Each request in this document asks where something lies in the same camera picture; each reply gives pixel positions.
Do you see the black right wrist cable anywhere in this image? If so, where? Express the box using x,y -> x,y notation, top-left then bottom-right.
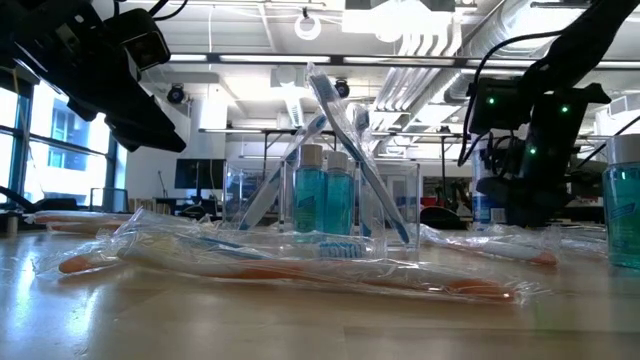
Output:
458,29 -> 566,166

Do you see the white cable coil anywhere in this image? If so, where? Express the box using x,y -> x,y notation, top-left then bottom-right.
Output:
293,13 -> 323,42

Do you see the blue toothbrush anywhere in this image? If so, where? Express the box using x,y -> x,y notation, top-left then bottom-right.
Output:
305,62 -> 412,246
127,208 -> 389,262
237,113 -> 329,232
352,103 -> 375,239

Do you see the clear acrylic organizer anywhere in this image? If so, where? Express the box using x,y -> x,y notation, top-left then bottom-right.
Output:
222,158 -> 422,251

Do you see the large window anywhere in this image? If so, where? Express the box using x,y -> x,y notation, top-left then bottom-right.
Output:
0,84 -> 119,211

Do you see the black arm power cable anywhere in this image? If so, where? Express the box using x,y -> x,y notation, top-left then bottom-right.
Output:
579,114 -> 640,169

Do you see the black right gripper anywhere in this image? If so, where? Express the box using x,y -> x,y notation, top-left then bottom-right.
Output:
477,149 -> 575,229

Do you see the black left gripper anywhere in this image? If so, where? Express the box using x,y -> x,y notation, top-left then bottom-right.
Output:
0,0 -> 187,153

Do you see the black chair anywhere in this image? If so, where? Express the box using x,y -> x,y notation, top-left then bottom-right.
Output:
419,205 -> 469,231

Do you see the teal mouthwash bottle white cap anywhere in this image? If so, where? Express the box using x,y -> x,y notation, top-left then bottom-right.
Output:
292,143 -> 327,235
323,150 -> 356,236
601,133 -> 640,271

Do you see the black monitor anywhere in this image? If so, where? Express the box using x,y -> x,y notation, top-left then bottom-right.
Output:
174,158 -> 225,191

